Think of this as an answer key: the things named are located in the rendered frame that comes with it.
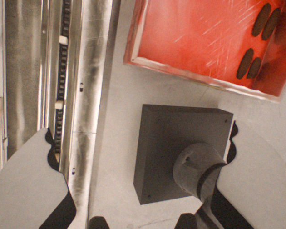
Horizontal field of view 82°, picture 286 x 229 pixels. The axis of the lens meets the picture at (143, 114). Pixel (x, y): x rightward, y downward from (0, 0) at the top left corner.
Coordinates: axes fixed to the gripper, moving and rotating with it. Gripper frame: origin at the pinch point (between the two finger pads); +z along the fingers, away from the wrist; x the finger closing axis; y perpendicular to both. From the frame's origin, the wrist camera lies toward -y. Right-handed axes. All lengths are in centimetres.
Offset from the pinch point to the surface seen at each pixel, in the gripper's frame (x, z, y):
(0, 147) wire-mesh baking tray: -29.6, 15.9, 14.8
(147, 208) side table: 0, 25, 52
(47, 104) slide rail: -21.7, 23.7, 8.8
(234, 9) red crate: 27, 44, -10
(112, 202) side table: -11, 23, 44
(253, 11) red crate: 34, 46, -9
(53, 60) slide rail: -19.0, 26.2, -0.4
